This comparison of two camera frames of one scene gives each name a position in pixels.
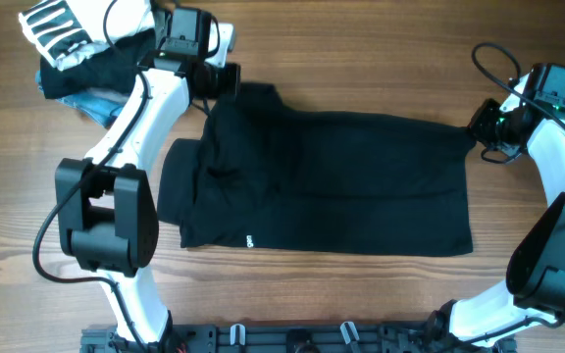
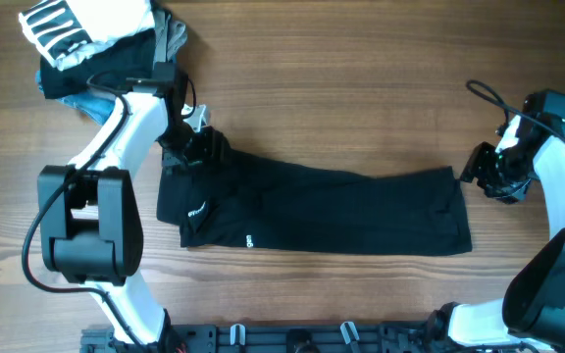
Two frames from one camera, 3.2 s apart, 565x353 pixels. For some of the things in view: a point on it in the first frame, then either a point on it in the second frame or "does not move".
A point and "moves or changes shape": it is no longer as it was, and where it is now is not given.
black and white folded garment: x=65 y=32 does not move
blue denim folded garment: x=100 y=105 does not move
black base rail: x=372 y=337 does not move
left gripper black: x=230 y=87 to x=213 y=149
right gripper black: x=478 y=126 to x=476 y=168
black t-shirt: x=259 y=176 moves or changes shape
